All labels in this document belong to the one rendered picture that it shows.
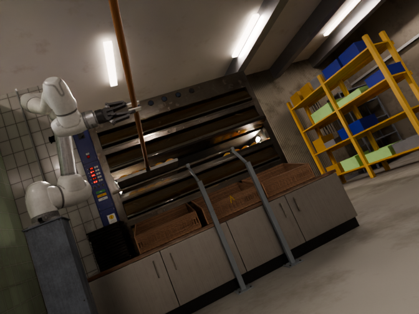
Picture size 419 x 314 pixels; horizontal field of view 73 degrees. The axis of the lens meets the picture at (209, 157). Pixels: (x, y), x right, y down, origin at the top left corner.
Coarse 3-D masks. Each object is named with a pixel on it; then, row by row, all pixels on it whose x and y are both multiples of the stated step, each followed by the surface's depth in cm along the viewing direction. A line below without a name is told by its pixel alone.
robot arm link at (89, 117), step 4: (84, 112) 143; (88, 112) 142; (92, 112) 143; (84, 116) 141; (88, 116) 141; (92, 116) 142; (84, 120) 141; (88, 120) 141; (92, 120) 142; (96, 120) 144; (88, 124) 142; (92, 124) 143; (96, 124) 144; (88, 128) 144
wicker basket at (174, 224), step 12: (156, 216) 282; (168, 216) 283; (180, 216) 284; (192, 216) 243; (144, 228) 276; (156, 228) 236; (168, 228) 237; (180, 228) 278; (192, 228) 240; (156, 240) 271; (168, 240) 235; (144, 252) 230
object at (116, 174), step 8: (256, 120) 318; (264, 120) 326; (232, 128) 310; (240, 128) 316; (248, 128) 326; (208, 136) 303; (216, 136) 307; (224, 136) 317; (232, 136) 326; (192, 144) 297; (200, 144) 306; (208, 144) 316; (168, 152) 290; (176, 152) 298; (184, 152) 307; (152, 160) 290; (160, 160) 299; (120, 168) 278; (128, 168) 283; (136, 168) 290; (120, 176) 291
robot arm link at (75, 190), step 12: (60, 144) 185; (72, 144) 192; (60, 156) 186; (72, 156) 189; (60, 168) 187; (72, 168) 189; (60, 180) 185; (72, 180) 186; (84, 180) 199; (72, 192) 185; (84, 192) 191; (72, 204) 187
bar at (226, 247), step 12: (240, 156) 266; (180, 168) 265; (252, 168) 253; (144, 180) 256; (204, 192) 240; (264, 204) 247; (216, 228) 234; (276, 228) 243; (228, 252) 231; (288, 252) 239; (288, 264) 240; (240, 276) 228; (240, 288) 230
